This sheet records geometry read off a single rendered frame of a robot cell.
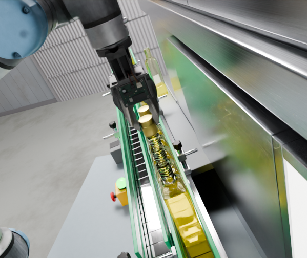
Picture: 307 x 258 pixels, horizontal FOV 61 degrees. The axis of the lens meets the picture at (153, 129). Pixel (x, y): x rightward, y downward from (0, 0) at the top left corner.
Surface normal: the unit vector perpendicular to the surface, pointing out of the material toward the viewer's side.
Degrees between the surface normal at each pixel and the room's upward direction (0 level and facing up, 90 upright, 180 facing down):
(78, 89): 90
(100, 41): 91
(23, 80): 90
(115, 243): 0
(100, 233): 0
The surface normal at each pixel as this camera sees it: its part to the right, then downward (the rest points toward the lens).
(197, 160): -0.33, -0.79
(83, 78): -0.16, 0.59
